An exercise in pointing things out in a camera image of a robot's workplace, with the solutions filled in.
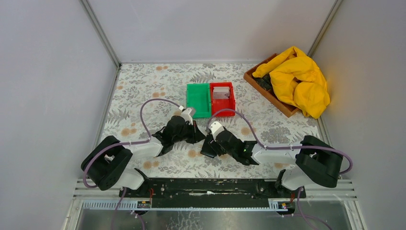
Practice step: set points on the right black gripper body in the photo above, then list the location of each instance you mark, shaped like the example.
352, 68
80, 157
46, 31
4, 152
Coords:
221, 151

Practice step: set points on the brown wooden tray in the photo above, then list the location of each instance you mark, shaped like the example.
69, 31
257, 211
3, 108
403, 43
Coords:
286, 109

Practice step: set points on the floral table mat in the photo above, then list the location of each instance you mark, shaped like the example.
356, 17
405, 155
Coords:
146, 97

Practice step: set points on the green plastic bin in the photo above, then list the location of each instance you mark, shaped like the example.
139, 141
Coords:
198, 97

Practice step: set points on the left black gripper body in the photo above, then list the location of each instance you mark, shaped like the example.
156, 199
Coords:
186, 134

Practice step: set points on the clear card stack in bin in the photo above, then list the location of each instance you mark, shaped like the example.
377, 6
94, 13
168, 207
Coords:
221, 93

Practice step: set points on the dark items in tray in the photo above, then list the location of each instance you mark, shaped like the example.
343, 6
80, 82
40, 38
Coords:
265, 82

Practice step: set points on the black leather card holder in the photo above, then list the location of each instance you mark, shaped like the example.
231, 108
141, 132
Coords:
209, 148

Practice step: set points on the red plastic bin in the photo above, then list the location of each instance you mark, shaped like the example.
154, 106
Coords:
217, 105

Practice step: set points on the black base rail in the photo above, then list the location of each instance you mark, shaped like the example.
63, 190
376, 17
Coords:
211, 193

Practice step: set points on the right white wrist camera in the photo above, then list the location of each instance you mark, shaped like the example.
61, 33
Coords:
216, 128

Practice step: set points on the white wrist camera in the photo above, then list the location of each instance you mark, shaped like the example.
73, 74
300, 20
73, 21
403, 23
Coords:
216, 128
187, 114

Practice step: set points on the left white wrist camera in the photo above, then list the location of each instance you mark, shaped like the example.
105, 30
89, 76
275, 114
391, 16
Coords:
187, 114

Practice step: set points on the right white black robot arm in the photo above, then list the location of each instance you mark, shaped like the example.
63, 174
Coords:
314, 162

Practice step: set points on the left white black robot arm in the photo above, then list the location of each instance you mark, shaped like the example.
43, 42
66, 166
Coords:
107, 164

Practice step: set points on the yellow cloth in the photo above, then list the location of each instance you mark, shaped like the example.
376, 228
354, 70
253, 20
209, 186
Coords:
297, 81

